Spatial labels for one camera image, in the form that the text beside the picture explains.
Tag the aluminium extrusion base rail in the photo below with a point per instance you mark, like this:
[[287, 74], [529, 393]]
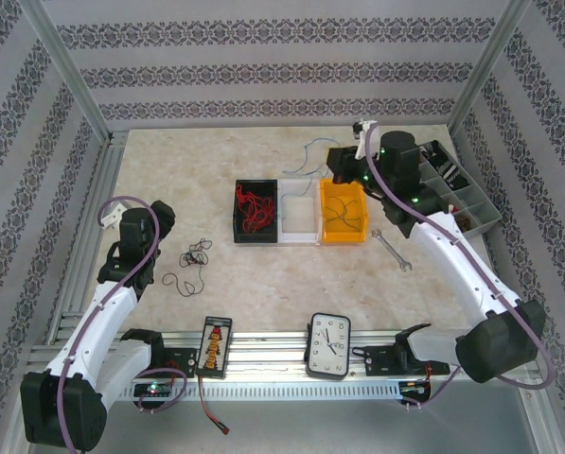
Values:
[[268, 352]]

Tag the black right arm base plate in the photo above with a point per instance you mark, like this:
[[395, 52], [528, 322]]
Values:
[[381, 361]]

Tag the grey metal sheet panel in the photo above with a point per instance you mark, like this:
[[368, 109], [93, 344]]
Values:
[[287, 430]]

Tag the small black controller board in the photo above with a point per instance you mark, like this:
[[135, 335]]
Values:
[[414, 388]]

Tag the grey divided organizer tray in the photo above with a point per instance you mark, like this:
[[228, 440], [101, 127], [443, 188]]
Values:
[[481, 213]]

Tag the yellow plastic bin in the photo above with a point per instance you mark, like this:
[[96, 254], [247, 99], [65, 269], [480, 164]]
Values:
[[343, 236]]

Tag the clear white plastic bin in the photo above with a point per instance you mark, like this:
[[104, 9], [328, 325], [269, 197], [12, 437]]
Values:
[[298, 213]]

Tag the black device with orange print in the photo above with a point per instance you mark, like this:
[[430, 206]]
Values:
[[214, 347]]

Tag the small board with green light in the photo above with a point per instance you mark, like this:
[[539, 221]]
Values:
[[153, 389]]

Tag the black white striped item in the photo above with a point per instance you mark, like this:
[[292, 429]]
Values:
[[447, 168]]

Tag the aluminium corner post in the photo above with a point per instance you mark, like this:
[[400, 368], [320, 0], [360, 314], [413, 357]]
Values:
[[64, 61], [488, 66]]

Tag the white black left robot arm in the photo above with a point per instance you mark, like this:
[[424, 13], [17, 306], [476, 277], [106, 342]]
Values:
[[107, 321]]

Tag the aluminium side rail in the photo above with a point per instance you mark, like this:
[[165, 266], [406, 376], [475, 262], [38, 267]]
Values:
[[104, 189]]

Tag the white face alarm clock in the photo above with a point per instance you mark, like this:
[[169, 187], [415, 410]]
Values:
[[328, 345]]

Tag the black plastic bin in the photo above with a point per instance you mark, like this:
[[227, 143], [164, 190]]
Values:
[[258, 239]]

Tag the brown item in tray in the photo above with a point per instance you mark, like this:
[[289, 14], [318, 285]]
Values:
[[463, 223]]

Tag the red lead with plug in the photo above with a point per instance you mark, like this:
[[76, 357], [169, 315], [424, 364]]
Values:
[[205, 402]]

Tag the steel open-end wrench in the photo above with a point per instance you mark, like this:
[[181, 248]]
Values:
[[392, 250]]

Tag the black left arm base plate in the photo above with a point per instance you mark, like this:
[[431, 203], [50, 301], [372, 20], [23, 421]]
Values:
[[182, 361]]

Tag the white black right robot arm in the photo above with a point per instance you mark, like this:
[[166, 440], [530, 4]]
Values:
[[452, 255]]

